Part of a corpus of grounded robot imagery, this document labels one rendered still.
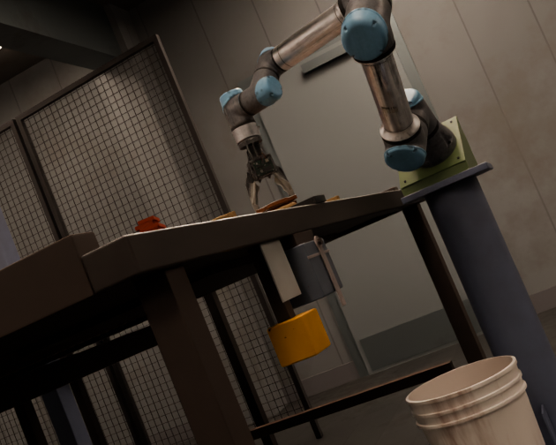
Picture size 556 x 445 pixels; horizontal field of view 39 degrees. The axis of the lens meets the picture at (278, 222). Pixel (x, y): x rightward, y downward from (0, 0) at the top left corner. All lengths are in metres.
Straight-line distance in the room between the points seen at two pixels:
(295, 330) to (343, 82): 3.87
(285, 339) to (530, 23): 3.96
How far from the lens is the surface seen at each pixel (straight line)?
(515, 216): 5.15
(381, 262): 5.21
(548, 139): 5.15
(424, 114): 2.37
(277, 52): 2.30
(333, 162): 5.26
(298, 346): 1.51
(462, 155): 2.43
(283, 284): 1.54
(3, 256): 4.01
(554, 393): 2.50
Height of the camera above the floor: 0.76
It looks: 4 degrees up
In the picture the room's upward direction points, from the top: 23 degrees counter-clockwise
